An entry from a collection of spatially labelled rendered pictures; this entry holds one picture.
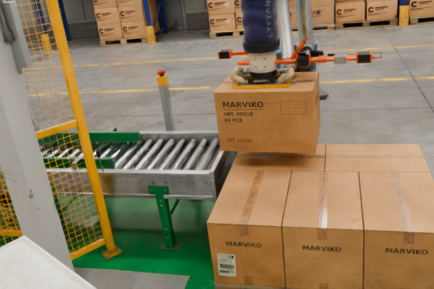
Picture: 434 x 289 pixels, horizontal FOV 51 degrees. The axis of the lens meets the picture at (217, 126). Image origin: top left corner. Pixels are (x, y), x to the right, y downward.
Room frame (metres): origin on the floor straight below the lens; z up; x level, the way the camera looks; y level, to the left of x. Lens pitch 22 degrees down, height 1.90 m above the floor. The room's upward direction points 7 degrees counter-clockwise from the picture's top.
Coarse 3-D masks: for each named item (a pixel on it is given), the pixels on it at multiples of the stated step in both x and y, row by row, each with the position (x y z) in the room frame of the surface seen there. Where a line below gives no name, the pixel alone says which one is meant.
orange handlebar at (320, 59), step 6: (234, 54) 3.07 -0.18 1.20; (240, 54) 3.05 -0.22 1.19; (246, 54) 3.04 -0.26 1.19; (246, 60) 2.81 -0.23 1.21; (276, 60) 2.72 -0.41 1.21; (282, 60) 2.70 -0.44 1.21; (288, 60) 2.69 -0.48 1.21; (294, 60) 2.68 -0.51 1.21; (312, 60) 2.64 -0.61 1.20; (318, 60) 2.63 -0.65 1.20; (324, 60) 2.62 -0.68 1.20; (330, 60) 2.61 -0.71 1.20; (348, 60) 2.59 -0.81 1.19; (354, 60) 2.58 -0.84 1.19
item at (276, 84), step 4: (248, 80) 2.68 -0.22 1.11; (252, 80) 2.68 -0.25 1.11; (272, 80) 2.64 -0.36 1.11; (236, 84) 2.71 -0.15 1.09; (240, 84) 2.69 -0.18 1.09; (244, 84) 2.68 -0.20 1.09; (248, 84) 2.67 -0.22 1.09; (252, 84) 2.66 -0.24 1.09; (256, 84) 2.65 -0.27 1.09; (260, 84) 2.64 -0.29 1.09; (264, 84) 2.63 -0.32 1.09; (268, 84) 2.62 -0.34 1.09; (272, 84) 2.62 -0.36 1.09; (276, 84) 2.61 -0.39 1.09; (280, 84) 2.60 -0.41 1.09; (284, 84) 2.59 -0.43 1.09; (288, 84) 2.59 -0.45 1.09; (236, 88) 2.66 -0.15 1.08; (240, 88) 2.66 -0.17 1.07; (244, 88) 2.65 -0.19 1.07; (248, 88) 2.64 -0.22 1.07; (252, 88) 2.64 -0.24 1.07; (256, 88) 2.63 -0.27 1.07
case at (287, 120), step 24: (312, 72) 2.83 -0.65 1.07; (216, 96) 2.66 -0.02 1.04; (240, 96) 2.61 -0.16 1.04; (264, 96) 2.56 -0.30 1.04; (288, 96) 2.51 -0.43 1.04; (312, 96) 2.47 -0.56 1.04; (240, 120) 2.61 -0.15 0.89; (264, 120) 2.56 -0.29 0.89; (288, 120) 2.51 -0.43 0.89; (312, 120) 2.47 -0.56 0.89; (240, 144) 2.62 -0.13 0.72; (264, 144) 2.57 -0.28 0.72; (288, 144) 2.52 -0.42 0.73; (312, 144) 2.47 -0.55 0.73
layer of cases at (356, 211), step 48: (336, 144) 2.81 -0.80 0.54; (384, 144) 2.73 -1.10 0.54; (240, 192) 2.33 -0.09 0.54; (288, 192) 2.27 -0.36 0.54; (336, 192) 2.20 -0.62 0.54; (384, 192) 2.14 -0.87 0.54; (432, 192) 2.09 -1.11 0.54; (240, 240) 2.01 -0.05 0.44; (288, 240) 1.94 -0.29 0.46; (336, 240) 1.87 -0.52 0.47; (384, 240) 1.81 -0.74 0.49; (432, 240) 1.75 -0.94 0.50; (336, 288) 1.87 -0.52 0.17; (384, 288) 1.81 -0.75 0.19; (432, 288) 1.74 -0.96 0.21
